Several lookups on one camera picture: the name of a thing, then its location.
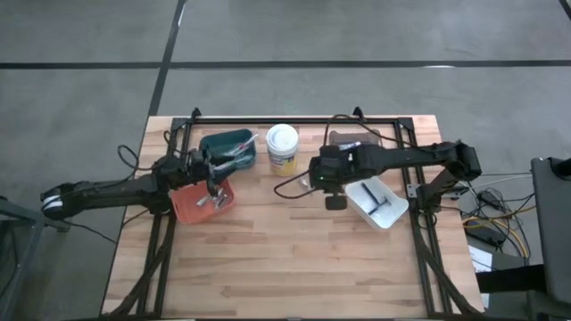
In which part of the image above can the clear teal toothbrush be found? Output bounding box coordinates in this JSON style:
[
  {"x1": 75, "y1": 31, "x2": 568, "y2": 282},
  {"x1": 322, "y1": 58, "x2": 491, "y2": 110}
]
[{"x1": 211, "y1": 156, "x2": 245, "y2": 174}]

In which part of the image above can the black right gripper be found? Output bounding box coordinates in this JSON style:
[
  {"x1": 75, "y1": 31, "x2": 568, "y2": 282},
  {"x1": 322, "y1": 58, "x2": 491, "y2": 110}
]
[{"x1": 309, "y1": 144, "x2": 353, "y2": 212}]

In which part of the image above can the teal plastic bin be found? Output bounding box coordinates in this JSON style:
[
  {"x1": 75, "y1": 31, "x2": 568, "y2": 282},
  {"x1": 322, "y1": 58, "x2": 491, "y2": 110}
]
[{"x1": 198, "y1": 128, "x2": 259, "y2": 171}]

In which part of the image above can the orange plastic bin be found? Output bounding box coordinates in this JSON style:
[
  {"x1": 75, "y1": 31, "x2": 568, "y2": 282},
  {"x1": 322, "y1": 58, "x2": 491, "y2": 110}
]
[{"x1": 170, "y1": 177, "x2": 236, "y2": 226}]

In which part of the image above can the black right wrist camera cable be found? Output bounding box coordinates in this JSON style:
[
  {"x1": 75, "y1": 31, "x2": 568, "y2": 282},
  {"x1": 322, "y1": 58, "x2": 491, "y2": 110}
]
[{"x1": 273, "y1": 168, "x2": 316, "y2": 201}]

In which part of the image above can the clear orange toothbrush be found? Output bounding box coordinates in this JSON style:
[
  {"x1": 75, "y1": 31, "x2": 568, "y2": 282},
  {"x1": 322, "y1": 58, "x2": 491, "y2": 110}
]
[{"x1": 222, "y1": 132, "x2": 260, "y2": 158}]

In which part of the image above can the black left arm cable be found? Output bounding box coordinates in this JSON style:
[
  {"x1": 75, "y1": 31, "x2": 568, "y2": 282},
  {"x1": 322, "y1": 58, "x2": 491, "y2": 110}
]
[{"x1": 116, "y1": 143, "x2": 155, "y2": 173}]

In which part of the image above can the yellow Lysol wipes canister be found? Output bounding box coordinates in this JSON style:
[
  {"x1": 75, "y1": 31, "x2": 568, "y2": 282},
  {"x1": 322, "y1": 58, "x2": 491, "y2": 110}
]
[{"x1": 265, "y1": 122, "x2": 300, "y2": 177}]

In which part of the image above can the grey metal cabinet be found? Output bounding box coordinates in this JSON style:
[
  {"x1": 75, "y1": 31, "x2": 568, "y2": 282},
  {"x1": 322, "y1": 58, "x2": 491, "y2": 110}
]
[{"x1": 529, "y1": 155, "x2": 571, "y2": 307}]

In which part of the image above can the black power adapter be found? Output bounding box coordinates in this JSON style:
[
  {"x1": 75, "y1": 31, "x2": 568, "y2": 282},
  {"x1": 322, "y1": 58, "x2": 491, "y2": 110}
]
[{"x1": 465, "y1": 224, "x2": 508, "y2": 247}]

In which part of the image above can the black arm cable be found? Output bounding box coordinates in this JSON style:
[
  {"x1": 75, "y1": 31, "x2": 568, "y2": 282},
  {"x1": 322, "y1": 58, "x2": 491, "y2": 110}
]
[
  {"x1": 323, "y1": 113, "x2": 418, "y2": 151},
  {"x1": 116, "y1": 143, "x2": 155, "y2": 173}
]

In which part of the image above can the white plastic bin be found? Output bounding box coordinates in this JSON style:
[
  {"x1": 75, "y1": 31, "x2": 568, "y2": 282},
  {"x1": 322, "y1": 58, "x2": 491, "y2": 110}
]
[{"x1": 344, "y1": 175, "x2": 410, "y2": 232}]

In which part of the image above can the grey plastic bin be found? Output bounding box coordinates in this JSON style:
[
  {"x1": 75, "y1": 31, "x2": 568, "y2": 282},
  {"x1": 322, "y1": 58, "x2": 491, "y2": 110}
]
[{"x1": 328, "y1": 128, "x2": 383, "y2": 151}]

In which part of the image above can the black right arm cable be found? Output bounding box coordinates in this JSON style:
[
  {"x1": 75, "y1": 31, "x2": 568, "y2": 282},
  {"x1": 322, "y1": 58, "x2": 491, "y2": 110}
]
[{"x1": 323, "y1": 113, "x2": 418, "y2": 151}]

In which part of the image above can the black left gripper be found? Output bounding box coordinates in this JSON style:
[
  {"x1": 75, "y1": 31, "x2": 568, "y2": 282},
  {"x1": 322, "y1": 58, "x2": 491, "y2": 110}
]
[{"x1": 185, "y1": 149, "x2": 225, "y2": 198}]

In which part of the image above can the grey metal stand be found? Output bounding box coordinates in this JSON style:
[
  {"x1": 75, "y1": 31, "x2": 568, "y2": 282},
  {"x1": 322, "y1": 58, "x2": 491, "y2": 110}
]
[{"x1": 0, "y1": 195, "x2": 46, "y2": 321}]

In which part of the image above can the black aluminium rig frame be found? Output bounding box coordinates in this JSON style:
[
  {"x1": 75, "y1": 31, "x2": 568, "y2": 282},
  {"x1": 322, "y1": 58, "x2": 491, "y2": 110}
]
[{"x1": 104, "y1": 106, "x2": 485, "y2": 321}]

